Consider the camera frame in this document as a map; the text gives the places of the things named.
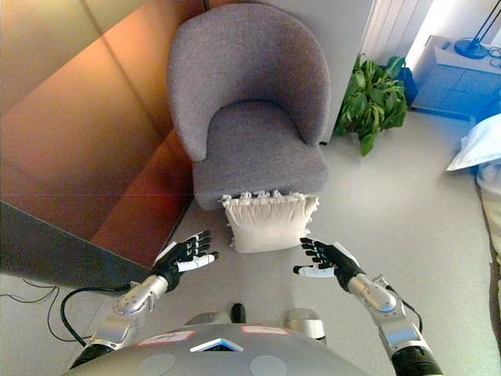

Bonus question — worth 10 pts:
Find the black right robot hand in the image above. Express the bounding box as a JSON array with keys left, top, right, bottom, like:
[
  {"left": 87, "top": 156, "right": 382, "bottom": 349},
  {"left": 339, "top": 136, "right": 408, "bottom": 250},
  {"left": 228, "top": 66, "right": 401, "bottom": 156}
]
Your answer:
[{"left": 293, "top": 237, "right": 366, "bottom": 294}]

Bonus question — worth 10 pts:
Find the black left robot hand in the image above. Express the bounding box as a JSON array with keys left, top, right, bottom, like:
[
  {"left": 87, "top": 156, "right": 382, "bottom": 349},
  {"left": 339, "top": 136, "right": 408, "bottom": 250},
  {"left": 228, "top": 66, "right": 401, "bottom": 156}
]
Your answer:
[{"left": 150, "top": 230, "right": 219, "bottom": 294}]

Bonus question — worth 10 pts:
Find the white fringed pillow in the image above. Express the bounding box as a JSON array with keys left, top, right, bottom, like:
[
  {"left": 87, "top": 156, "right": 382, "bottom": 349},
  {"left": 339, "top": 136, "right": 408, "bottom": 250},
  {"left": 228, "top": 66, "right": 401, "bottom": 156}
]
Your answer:
[{"left": 218, "top": 189, "right": 320, "bottom": 254}]

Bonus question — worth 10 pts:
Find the white bed pillow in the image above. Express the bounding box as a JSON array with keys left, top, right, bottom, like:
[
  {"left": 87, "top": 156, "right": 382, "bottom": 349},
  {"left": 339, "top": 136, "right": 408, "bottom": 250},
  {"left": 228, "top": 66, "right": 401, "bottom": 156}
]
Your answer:
[{"left": 445, "top": 113, "right": 501, "bottom": 173}]

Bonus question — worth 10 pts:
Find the silver robot leg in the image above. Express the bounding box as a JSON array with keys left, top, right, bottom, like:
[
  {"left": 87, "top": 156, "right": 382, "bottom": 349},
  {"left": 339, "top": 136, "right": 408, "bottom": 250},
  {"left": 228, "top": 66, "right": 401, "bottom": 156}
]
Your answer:
[{"left": 281, "top": 307, "right": 327, "bottom": 345}]

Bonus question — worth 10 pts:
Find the silver robot torso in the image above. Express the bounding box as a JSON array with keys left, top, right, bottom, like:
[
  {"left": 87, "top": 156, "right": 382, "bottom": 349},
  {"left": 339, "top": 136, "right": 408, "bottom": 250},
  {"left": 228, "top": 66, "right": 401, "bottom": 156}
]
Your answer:
[{"left": 62, "top": 321, "right": 377, "bottom": 376}]

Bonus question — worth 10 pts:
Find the brown wooden cabinet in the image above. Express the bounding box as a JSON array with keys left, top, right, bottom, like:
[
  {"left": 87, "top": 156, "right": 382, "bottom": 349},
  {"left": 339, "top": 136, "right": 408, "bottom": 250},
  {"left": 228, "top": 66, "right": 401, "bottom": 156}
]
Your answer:
[{"left": 0, "top": 0, "right": 208, "bottom": 269}]

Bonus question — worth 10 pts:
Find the green potted plant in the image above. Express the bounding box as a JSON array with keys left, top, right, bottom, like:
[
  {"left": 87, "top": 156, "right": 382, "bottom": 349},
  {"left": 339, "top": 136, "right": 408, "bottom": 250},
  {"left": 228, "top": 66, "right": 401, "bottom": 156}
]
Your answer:
[{"left": 333, "top": 53, "right": 409, "bottom": 157}]

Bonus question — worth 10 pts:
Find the grey fabric armchair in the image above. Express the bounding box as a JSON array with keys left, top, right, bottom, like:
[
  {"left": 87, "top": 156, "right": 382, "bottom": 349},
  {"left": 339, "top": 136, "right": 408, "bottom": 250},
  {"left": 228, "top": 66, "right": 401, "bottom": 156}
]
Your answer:
[{"left": 166, "top": 2, "right": 332, "bottom": 212}]

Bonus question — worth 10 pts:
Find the white bedside cabinet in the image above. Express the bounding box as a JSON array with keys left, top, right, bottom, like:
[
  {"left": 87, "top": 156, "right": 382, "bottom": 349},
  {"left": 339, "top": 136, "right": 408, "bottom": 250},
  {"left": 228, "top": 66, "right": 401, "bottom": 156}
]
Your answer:
[{"left": 409, "top": 34, "right": 501, "bottom": 118}]

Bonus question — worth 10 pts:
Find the blue lamp base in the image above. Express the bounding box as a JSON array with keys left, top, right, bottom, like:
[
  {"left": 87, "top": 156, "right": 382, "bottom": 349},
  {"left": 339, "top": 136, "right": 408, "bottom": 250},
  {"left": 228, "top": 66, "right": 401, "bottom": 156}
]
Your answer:
[{"left": 453, "top": 36, "right": 488, "bottom": 60}]

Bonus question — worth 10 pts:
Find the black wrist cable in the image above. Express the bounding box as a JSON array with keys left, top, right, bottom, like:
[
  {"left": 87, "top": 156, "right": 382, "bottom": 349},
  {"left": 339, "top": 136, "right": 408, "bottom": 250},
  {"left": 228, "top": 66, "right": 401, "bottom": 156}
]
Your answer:
[{"left": 59, "top": 283, "right": 139, "bottom": 348}]

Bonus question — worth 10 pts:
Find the thin black floor cable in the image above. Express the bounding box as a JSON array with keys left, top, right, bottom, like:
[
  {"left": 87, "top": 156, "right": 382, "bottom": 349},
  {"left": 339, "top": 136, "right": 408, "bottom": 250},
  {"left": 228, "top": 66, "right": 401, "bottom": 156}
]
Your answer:
[{"left": 0, "top": 278, "right": 79, "bottom": 342}]

